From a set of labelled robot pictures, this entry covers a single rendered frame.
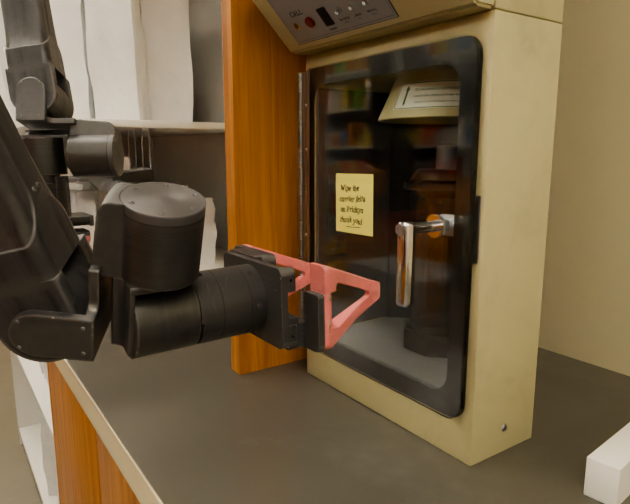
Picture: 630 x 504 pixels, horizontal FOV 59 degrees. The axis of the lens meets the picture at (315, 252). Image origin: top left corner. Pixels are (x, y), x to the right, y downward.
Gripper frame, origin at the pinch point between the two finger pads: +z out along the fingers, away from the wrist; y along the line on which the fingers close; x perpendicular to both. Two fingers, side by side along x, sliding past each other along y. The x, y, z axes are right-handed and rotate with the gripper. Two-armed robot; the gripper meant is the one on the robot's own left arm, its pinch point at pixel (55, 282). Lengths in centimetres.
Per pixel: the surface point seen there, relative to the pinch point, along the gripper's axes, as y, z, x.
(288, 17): 26.7, -33.9, -19.2
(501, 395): 37, 10, -46
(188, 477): 6.1, 16.3, -29.9
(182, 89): 57, -37, 91
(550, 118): 42, -21, -46
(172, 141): 76, -22, 152
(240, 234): 24.1, -5.4, -8.8
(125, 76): 36, -39, 81
